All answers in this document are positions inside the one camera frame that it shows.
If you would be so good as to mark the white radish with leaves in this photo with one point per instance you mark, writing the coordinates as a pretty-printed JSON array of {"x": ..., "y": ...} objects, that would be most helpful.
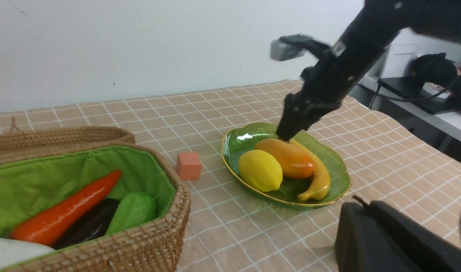
[{"x": 14, "y": 251}]

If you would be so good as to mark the orange carrot with leaves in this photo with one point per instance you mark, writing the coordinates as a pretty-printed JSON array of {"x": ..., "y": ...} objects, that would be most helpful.
[{"x": 48, "y": 226}]

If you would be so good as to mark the beige checked tablecloth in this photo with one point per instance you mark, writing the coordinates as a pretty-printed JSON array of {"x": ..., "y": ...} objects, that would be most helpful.
[{"x": 231, "y": 226}]

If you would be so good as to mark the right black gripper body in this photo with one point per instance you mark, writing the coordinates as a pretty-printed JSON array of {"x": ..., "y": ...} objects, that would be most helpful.
[{"x": 325, "y": 86}]

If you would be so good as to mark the purple eggplant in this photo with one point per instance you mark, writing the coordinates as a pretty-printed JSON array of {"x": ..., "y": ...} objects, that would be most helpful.
[{"x": 92, "y": 225}]

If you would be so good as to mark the orange foam cube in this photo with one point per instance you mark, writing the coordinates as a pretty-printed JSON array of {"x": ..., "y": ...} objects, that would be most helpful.
[{"x": 188, "y": 166}]

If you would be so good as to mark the white side table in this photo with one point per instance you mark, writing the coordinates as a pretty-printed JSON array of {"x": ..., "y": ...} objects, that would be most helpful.
[{"x": 449, "y": 123}]

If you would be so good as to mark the white box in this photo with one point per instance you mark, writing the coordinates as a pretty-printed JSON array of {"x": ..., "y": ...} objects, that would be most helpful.
[{"x": 398, "y": 60}]

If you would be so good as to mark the woven wicker basket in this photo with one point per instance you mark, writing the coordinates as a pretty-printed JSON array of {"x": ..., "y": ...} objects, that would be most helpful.
[{"x": 35, "y": 179}]

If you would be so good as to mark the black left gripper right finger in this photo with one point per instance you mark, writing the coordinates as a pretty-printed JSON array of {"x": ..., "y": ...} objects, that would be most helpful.
[{"x": 429, "y": 252}]

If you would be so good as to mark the black laptop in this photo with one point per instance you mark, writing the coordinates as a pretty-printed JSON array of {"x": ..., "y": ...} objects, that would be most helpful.
[{"x": 411, "y": 88}]

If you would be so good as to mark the orange mango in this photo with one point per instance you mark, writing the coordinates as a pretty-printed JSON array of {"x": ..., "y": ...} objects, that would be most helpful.
[{"x": 295, "y": 163}]

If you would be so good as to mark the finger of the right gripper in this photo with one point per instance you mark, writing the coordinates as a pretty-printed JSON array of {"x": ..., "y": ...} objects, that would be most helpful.
[{"x": 288, "y": 128}]

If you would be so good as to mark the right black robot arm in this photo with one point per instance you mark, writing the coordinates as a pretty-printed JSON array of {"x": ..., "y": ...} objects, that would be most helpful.
[{"x": 380, "y": 21}]

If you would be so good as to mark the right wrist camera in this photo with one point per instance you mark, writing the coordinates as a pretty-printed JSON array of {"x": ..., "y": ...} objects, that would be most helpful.
[{"x": 290, "y": 47}]

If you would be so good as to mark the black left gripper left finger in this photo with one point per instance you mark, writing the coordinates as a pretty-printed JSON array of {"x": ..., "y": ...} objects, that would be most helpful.
[{"x": 368, "y": 241}]

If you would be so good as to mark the yellow lemon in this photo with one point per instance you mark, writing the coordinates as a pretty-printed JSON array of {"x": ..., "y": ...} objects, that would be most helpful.
[{"x": 260, "y": 170}]

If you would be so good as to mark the yellow banana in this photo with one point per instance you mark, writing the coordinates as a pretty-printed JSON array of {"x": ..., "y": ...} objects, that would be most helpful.
[{"x": 320, "y": 184}]

